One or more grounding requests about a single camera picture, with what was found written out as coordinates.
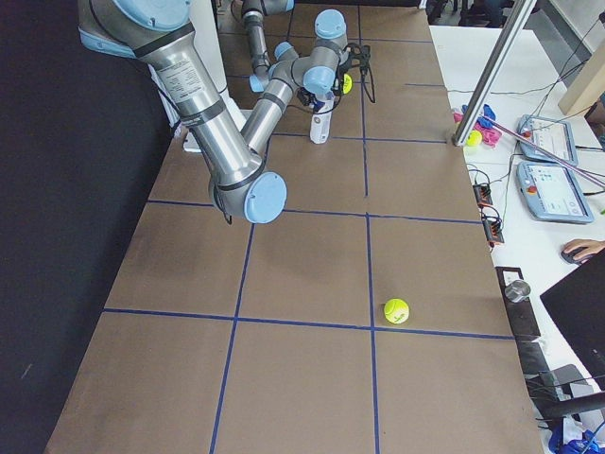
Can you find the black orange connector box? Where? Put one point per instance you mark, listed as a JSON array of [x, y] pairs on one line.
[[493, 230], [483, 194]]

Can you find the pink cloth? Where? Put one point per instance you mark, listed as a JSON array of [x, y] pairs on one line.
[[490, 136]]

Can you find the blue cloth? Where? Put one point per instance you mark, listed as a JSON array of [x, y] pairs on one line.
[[487, 113]]

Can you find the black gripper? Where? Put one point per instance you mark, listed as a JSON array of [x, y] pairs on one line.
[[309, 97], [337, 82]]

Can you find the small metal cup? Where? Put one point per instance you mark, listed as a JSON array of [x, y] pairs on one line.
[[517, 291]]

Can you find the yellow tennis ball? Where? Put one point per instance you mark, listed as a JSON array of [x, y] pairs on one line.
[[473, 138], [396, 311], [346, 84]]

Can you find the black computer mouse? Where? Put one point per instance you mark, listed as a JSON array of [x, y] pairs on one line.
[[570, 257]]

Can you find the teach pendant near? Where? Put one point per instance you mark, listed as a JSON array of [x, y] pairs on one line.
[[551, 193]]

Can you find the reacher grabber stick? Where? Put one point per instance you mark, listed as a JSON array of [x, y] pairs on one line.
[[582, 173]]

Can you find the person in black shirt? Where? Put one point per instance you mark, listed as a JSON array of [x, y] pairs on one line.
[[592, 247]]

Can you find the teach pendant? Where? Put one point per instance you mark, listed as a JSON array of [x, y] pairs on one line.
[[555, 136], [551, 193]]

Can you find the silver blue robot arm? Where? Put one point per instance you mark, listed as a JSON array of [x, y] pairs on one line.
[[252, 15], [178, 40]]

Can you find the teach pendant far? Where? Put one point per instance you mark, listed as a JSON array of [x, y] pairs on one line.
[[555, 136]]

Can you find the yellow tennis ball on desk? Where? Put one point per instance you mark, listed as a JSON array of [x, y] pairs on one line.
[[473, 138]]

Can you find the aluminium frame post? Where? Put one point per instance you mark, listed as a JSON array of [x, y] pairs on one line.
[[515, 23]]

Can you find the clear plastic ball holder tube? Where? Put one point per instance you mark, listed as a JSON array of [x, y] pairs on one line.
[[321, 118]]

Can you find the black computer monitor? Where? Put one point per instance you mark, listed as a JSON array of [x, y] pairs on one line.
[[576, 306]]

